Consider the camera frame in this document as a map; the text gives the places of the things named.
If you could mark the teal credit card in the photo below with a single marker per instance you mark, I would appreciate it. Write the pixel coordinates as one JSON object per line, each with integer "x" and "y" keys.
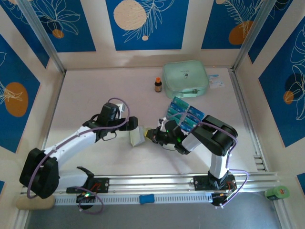
{"x": 180, "y": 102}
{"x": 173, "y": 114}
{"x": 176, "y": 109}

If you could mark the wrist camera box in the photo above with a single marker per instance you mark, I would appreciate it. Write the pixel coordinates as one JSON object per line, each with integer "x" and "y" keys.
{"x": 122, "y": 107}
{"x": 163, "y": 122}

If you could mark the black controller board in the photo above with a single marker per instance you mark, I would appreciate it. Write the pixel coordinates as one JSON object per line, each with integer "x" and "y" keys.
{"x": 85, "y": 198}
{"x": 219, "y": 199}

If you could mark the brown bottle orange cap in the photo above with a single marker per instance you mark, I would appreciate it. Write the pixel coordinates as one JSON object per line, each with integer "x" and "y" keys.
{"x": 158, "y": 87}

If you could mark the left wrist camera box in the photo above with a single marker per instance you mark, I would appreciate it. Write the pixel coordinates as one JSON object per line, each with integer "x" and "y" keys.
{"x": 122, "y": 107}

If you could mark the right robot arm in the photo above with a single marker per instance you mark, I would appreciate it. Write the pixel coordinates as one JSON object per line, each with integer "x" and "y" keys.
{"x": 219, "y": 138}

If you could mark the aluminium frame post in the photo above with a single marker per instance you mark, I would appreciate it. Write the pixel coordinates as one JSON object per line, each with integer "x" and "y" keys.
{"x": 44, "y": 35}
{"x": 257, "y": 35}

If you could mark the green card holder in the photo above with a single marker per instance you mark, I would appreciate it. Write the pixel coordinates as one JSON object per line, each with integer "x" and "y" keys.
{"x": 137, "y": 138}

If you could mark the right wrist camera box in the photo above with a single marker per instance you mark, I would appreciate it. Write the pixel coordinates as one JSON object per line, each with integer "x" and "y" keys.
{"x": 163, "y": 122}

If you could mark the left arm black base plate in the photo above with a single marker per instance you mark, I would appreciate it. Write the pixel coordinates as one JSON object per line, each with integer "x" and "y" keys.
{"x": 103, "y": 184}

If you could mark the beige foam block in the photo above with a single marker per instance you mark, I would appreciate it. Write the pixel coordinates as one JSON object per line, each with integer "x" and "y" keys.
{"x": 48, "y": 203}

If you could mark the blue white sachet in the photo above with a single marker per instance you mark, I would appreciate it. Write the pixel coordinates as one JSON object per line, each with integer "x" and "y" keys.
{"x": 216, "y": 82}

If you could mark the mint green zipper pouch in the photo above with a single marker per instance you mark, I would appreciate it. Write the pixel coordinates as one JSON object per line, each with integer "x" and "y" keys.
{"x": 184, "y": 76}

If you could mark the blue plastic clip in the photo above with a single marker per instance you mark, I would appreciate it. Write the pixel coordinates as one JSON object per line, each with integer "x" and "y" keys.
{"x": 146, "y": 199}

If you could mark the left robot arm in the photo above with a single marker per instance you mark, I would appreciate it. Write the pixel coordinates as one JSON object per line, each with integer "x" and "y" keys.
{"x": 71, "y": 143}

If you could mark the clear acrylic card stand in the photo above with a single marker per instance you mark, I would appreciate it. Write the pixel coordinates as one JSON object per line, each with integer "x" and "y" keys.
{"x": 186, "y": 112}

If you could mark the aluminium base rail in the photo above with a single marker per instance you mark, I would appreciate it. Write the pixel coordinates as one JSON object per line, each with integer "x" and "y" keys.
{"x": 152, "y": 182}

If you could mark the aluminium side rail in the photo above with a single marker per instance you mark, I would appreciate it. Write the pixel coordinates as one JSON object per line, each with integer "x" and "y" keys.
{"x": 237, "y": 86}
{"x": 57, "y": 95}

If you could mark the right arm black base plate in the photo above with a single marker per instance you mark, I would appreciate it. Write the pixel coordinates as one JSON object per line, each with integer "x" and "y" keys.
{"x": 201, "y": 182}

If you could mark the green tape roll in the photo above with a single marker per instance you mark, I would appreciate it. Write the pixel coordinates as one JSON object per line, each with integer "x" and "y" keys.
{"x": 277, "y": 192}

